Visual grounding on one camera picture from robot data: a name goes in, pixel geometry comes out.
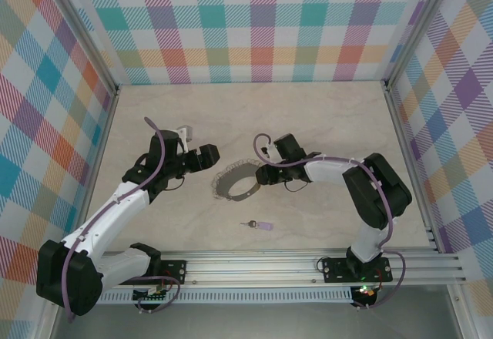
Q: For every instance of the key with purple tag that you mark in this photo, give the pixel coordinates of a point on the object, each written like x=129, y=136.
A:
x=265, y=225

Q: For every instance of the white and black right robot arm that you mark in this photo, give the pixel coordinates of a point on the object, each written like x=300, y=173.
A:
x=377, y=188

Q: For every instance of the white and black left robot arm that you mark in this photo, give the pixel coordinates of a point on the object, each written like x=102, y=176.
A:
x=96, y=223

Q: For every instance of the small circuit board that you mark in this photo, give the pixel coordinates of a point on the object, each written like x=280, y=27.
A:
x=150, y=296
x=366, y=293

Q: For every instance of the aluminium table edge rail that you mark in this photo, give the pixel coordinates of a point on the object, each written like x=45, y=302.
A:
x=103, y=138
x=411, y=162

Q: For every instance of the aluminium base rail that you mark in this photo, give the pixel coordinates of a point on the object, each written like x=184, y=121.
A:
x=250, y=266

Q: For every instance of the aluminium frame post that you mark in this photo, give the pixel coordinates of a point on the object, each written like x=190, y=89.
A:
x=86, y=34
x=418, y=27

